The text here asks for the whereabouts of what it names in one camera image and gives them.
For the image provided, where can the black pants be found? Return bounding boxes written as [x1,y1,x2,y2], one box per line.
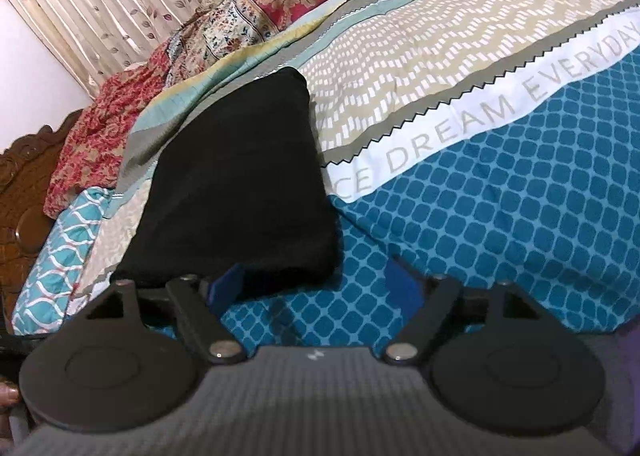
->
[112,67,342,302]

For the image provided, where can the teal patterned pillow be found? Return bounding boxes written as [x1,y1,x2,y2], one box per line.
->
[11,186,112,336]

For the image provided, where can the striped chevron bed cover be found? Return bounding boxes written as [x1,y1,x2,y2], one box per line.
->
[66,0,639,346]

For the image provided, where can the carved wooden headboard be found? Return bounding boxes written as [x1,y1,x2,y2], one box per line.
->
[0,110,80,332]

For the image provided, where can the red floral patchwork quilt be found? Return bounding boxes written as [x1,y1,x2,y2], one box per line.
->
[43,0,326,219]

